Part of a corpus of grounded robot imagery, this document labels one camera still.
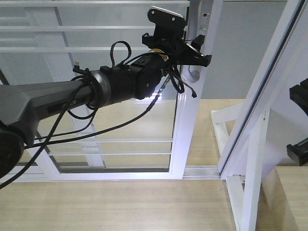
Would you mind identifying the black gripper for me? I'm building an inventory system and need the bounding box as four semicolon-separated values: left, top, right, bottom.
142;23;212;67

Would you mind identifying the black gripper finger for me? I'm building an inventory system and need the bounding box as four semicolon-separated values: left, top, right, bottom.
289;78;308;113
286;138;308;166

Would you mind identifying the grey door handle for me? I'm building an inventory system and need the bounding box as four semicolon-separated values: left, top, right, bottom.
182;0;201;83

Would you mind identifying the white framed sliding glass door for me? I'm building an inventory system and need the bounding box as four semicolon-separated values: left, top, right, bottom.
0;0;222;183

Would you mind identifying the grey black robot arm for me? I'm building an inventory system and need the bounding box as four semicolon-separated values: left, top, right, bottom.
0;25;211;176

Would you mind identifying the aluminium floor door track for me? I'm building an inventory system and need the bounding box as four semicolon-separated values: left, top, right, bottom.
182;165;220;180

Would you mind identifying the plywood box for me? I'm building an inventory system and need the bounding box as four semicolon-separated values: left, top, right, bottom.
262;166;308;231

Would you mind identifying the white wooden support brace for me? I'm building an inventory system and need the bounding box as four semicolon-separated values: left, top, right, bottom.
226;110;269;231

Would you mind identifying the rear white support brace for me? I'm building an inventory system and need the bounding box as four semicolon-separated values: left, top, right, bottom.
211;103;243;156

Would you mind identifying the light plywood base board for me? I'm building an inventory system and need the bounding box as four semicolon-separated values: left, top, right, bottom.
0;98;265;231

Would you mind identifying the fixed white framed glass panel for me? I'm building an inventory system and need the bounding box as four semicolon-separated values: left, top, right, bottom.
0;6;106;167

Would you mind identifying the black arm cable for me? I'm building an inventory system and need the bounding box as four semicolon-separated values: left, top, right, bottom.
0;40;198;190

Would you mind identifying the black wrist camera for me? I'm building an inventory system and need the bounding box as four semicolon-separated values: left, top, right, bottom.
147;6;186;31

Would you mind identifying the white door frame post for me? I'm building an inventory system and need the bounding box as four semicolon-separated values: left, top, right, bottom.
218;0;308;180

